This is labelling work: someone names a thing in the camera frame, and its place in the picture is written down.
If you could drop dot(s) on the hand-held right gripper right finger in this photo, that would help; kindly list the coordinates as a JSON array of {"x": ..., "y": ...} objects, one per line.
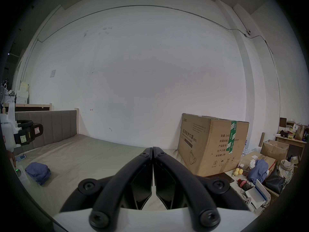
[{"x": 193, "y": 192}]

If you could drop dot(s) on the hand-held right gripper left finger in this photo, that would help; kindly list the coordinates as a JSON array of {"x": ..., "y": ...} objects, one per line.
[{"x": 113, "y": 192}]

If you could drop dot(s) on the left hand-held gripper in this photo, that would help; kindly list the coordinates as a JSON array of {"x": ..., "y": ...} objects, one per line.
[{"x": 7, "y": 129}]

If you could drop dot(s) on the person's left hand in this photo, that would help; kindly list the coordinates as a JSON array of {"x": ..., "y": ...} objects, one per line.
[{"x": 11, "y": 157}]

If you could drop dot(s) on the grey padded headboard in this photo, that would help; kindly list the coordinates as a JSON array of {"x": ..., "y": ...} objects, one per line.
[{"x": 55, "y": 127}]

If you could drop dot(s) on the small phone with blue screen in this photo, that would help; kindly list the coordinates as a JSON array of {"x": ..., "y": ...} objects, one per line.
[{"x": 21, "y": 157}]

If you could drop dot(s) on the black flat mat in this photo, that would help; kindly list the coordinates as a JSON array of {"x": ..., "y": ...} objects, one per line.
[{"x": 222, "y": 177}]

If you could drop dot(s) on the stack of white appliances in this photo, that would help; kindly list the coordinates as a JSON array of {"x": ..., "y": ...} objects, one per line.
[{"x": 22, "y": 93}]

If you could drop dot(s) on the bed with beige sheet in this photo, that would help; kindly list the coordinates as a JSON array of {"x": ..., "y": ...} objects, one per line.
[{"x": 91, "y": 158}]

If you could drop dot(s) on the dark blue garment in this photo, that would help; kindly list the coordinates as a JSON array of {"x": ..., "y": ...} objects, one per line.
[{"x": 37, "y": 171}]

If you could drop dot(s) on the small red object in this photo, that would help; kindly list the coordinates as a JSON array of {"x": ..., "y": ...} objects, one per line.
[{"x": 241, "y": 182}]

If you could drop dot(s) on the white device with green light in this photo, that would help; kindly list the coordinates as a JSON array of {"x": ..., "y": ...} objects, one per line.
[{"x": 23, "y": 176}]

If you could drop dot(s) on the yellow fruits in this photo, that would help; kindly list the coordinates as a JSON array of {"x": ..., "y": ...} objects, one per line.
[{"x": 237, "y": 171}]

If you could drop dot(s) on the large brown printed carton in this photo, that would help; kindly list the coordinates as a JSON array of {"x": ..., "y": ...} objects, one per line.
[{"x": 212, "y": 144}]

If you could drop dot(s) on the open white box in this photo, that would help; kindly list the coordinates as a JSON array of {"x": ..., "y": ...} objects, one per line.
[{"x": 257, "y": 194}]

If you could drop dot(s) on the blue cloth bundle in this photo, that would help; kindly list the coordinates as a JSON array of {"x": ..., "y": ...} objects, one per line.
[{"x": 259, "y": 170}]

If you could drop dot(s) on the flat brown carton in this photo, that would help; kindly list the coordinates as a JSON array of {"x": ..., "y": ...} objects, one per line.
[{"x": 260, "y": 157}]

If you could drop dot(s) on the black handbag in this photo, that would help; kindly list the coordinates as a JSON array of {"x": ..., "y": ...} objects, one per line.
[{"x": 275, "y": 181}]

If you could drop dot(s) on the open brown carton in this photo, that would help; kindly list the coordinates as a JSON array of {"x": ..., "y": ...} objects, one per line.
[{"x": 274, "y": 148}]

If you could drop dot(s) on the checked fabric bag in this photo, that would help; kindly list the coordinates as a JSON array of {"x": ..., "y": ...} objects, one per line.
[{"x": 286, "y": 169}]

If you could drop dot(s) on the wooden table with clutter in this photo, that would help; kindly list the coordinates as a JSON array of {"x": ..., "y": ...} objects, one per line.
[{"x": 292, "y": 139}]

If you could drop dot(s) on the wooden bed frame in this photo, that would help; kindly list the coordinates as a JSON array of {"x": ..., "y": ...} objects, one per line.
[{"x": 33, "y": 106}]

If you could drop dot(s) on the paper sheet on wall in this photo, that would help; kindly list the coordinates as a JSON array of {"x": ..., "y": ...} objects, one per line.
[{"x": 53, "y": 73}]

